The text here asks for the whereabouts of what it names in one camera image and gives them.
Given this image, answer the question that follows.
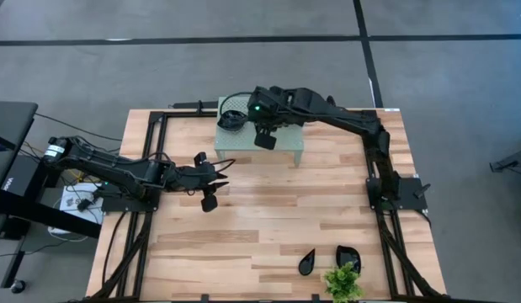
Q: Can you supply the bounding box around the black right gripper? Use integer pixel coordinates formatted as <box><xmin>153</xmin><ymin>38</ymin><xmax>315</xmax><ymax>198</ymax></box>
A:
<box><xmin>247</xmin><ymin>85</ymin><xmax>308</xmax><ymax>152</ymax></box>

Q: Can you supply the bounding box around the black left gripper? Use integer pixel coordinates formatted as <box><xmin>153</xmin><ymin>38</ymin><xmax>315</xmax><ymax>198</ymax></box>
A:
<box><xmin>165</xmin><ymin>151</ymin><xmax>231</xmax><ymax>213</ymax></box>

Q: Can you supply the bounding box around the green perforated metal riser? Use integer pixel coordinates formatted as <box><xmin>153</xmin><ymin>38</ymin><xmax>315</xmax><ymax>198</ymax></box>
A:
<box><xmin>214</xmin><ymin>96</ymin><xmax>306</xmax><ymax>166</ymax></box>

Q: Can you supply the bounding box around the black teardrop plate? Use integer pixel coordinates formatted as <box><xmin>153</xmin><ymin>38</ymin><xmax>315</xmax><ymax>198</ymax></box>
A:
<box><xmin>297</xmin><ymin>247</ymin><xmax>316</xmax><ymax>277</ymax></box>

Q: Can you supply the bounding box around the black rounded plate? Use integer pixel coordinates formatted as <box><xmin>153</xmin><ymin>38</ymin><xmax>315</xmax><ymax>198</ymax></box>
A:
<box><xmin>335</xmin><ymin>245</ymin><xmax>363</xmax><ymax>274</ymax></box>

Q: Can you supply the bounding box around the white printed box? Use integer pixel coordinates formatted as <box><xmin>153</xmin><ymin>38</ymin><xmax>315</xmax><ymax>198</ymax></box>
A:
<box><xmin>59</xmin><ymin>182</ymin><xmax>105</xmax><ymax>225</ymax></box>

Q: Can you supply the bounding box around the small green artificial plant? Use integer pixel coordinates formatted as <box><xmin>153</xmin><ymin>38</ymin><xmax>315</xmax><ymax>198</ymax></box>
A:
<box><xmin>322</xmin><ymin>261</ymin><xmax>364</xmax><ymax>303</ymax></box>

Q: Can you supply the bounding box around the black computer tower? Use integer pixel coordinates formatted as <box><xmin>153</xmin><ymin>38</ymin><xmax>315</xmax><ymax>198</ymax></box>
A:
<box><xmin>0</xmin><ymin>154</ymin><xmax>49</xmax><ymax>204</ymax></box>

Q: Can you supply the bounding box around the black desk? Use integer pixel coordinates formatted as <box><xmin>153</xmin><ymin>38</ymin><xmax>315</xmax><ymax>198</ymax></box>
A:
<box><xmin>0</xmin><ymin>100</ymin><xmax>104</xmax><ymax>291</ymax></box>

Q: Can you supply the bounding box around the black stand foot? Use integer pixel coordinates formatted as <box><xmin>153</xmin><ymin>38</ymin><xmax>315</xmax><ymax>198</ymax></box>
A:
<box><xmin>488</xmin><ymin>138</ymin><xmax>521</xmax><ymax>174</ymax></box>

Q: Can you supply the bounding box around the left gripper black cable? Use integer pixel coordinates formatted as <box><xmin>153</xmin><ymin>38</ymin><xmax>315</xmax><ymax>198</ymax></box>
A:
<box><xmin>207</xmin><ymin>157</ymin><xmax>237</xmax><ymax>172</ymax></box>

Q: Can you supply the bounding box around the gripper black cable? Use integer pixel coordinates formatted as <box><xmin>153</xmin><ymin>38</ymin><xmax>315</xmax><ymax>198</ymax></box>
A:
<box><xmin>207</xmin><ymin>157</ymin><xmax>237</xmax><ymax>172</ymax></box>
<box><xmin>218</xmin><ymin>91</ymin><xmax>255</xmax><ymax>122</ymax></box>

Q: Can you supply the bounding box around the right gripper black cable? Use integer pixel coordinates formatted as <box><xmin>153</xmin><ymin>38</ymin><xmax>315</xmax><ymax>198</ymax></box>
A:
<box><xmin>218</xmin><ymin>91</ymin><xmax>255</xmax><ymax>122</ymax></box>

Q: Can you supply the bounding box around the black aluminium table frame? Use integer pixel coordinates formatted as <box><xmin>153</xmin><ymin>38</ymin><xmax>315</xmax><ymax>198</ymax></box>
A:
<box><xmin>89</xmin><ymin>108</ymin><xmax>446</xmax><ymax>303</ymax></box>

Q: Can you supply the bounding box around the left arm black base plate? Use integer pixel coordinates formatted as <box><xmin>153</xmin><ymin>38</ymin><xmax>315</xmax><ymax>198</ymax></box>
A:
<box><xmin>100</xmin><ymin>183</ymin><xmax>161</xmax><ymax>213</ymax></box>

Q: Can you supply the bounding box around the left arm black supply cable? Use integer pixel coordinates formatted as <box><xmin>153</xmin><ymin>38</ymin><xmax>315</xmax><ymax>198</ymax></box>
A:
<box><xmin>34</xmin><ymin>112</ymin><xmax>124</xmax><ymax>141</ymax></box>

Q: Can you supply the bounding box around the white cable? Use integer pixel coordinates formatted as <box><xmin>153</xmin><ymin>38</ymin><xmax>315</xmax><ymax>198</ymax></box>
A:
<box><xmin>46</xmin><ymin>226</ymin><xmax>89</xmax><ymax>244</ymax></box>

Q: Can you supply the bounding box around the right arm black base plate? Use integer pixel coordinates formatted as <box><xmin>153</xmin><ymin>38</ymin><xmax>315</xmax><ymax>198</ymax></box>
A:
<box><xmin>365</xmin><ymin>176</ymin><xmax>428</xmax><ymax>212</ymax></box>

